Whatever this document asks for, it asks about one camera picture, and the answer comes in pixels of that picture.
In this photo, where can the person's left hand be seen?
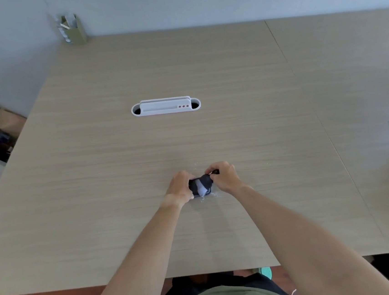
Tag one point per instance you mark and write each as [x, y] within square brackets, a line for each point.
[178, 188]

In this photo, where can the person's right hand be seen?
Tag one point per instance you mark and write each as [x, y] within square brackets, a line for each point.
[227, 178]

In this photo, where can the person's left fingers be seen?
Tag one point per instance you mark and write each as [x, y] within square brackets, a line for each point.
[185, 176]

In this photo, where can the person's right fingers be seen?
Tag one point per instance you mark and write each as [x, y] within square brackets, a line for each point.
[213, 168]

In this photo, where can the black sock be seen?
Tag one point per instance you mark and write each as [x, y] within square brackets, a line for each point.
[201, 185]

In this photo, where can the person's right forearm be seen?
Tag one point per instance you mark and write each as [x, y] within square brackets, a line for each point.
[303, 245]

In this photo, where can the person's left forearm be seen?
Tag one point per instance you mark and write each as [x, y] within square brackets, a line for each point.
[140, 264]

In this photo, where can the black shorts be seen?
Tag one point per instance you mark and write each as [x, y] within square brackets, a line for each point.
[214, 284]

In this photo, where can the teal shoe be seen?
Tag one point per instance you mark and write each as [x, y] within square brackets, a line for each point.
[267, 271]

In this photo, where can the olive green pen holder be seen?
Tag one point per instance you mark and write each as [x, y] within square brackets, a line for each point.
[72, 29]

